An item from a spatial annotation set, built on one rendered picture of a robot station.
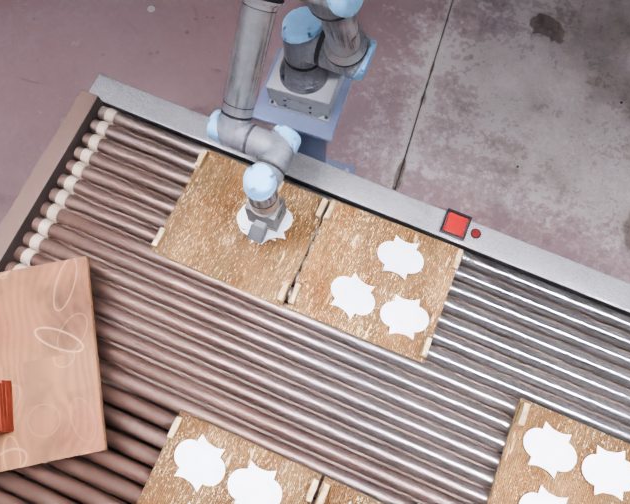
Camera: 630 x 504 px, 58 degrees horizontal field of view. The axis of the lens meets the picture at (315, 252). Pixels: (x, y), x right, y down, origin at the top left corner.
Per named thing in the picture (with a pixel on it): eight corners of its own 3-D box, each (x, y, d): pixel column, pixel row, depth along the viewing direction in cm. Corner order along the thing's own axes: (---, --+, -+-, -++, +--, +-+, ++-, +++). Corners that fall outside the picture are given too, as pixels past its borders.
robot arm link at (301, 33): (294, 30, 167) (292, -6, 154) (335, 46, 165) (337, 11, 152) (275, 60, 163) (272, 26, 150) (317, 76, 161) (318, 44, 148)
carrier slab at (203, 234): (206, 150, 172) (205, 148, 171) (329, 201, 168) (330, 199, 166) (152, 251, 163) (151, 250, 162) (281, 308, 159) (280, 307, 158)
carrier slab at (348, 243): (331, 200, 168) (331, 198, 167) (462, 250, 164) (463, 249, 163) (285, 308, 159) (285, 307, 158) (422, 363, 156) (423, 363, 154)
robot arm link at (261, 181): (283, 167, 127) (266, 199, 125) (285, 185, 138) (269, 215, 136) (252, 153, 128) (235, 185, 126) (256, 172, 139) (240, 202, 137)
